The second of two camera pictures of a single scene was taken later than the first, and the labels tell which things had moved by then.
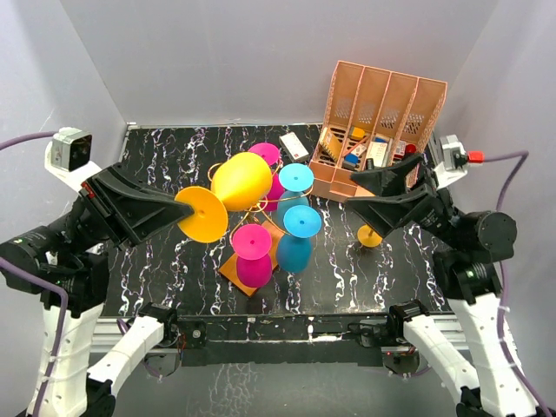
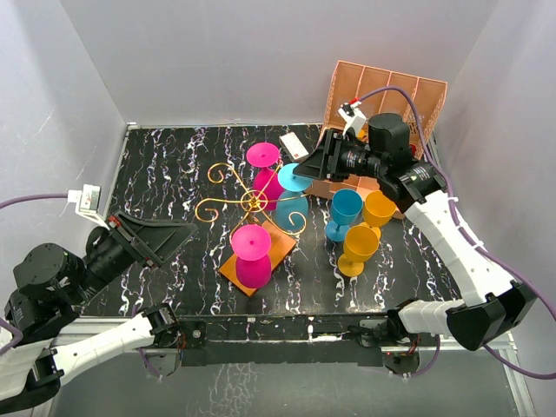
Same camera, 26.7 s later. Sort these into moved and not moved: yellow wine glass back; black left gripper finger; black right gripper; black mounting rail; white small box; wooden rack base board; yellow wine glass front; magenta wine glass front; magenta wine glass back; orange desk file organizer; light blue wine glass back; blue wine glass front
Moved: yellow wine glass front; blue wine glass front; black right gripper; black left gripper finger; yellow wine glass back
Not moved: wooden rack base board; black mounting rail; magenta wine glass front; orange desk file organizer; magenta wine glass back; light blue wine glass back; white small box
